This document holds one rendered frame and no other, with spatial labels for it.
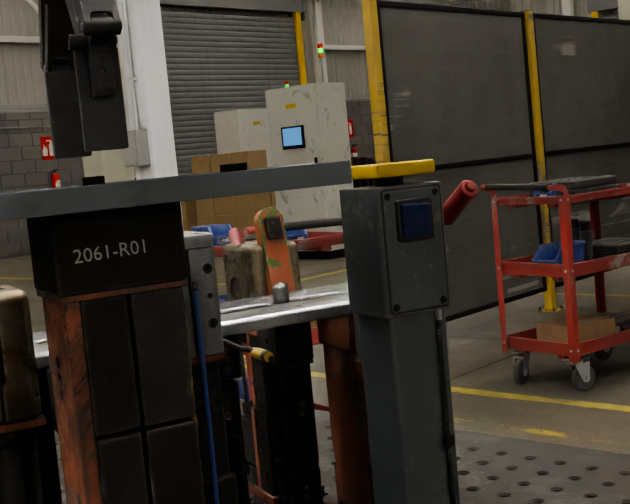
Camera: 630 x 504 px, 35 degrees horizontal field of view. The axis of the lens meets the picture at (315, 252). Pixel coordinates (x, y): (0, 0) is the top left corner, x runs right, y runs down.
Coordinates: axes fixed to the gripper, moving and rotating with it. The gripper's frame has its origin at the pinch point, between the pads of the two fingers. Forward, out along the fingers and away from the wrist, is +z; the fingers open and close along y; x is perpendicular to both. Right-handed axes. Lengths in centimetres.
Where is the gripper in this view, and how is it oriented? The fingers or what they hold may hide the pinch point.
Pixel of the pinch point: (86, 139)
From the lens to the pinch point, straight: 77.8
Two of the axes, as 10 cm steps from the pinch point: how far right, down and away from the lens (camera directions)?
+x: -9.2, 1.2, -3.8
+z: 0.9, 9.9, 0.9
